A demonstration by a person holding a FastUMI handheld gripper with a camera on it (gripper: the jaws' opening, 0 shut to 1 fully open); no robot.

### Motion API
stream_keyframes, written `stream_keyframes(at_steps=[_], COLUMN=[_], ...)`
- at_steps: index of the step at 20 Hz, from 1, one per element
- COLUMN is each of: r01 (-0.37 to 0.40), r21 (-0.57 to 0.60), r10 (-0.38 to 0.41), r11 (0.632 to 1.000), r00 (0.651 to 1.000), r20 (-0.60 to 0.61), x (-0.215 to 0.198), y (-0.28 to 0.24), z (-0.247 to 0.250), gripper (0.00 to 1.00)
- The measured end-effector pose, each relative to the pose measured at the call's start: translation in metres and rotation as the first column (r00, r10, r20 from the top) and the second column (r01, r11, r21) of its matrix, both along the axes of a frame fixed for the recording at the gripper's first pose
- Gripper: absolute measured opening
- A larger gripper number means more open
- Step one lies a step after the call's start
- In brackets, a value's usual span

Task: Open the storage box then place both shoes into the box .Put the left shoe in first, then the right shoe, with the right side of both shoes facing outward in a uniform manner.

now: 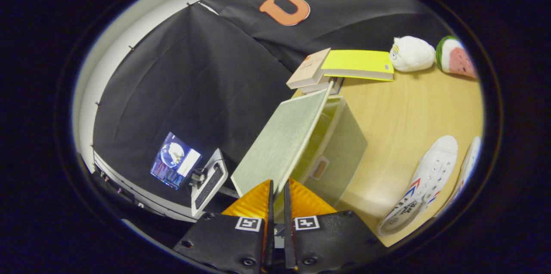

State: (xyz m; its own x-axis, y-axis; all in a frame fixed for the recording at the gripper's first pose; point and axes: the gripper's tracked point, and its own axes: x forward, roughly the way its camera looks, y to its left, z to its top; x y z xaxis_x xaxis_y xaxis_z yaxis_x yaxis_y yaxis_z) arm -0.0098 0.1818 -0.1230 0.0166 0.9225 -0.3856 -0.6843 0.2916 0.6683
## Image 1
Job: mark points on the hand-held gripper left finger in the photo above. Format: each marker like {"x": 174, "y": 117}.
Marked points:
{"x": 270, "y": 239}

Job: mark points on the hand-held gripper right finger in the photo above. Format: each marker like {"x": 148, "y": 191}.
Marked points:
{"x": 289, "y": 239}

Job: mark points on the grey-green fabric storage box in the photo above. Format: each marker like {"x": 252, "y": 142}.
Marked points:
{"x": 280, "y": 145}

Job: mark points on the white canvas shoe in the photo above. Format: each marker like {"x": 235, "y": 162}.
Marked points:
{"x": 469, "y": 162}
{"x": 430, "y": 170}

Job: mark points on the computer monitor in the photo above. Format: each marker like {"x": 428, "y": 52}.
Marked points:
{"x": 174, "y": 160}

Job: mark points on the yellow book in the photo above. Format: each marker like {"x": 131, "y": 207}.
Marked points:
{"x": 357, "y": 62}

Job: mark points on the white plush toy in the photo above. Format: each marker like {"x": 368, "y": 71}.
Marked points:
{"x": 413, "y": 53}

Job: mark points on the watermelon slice plush toy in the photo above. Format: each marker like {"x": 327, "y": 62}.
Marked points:
{"x": 458, "y": 59}

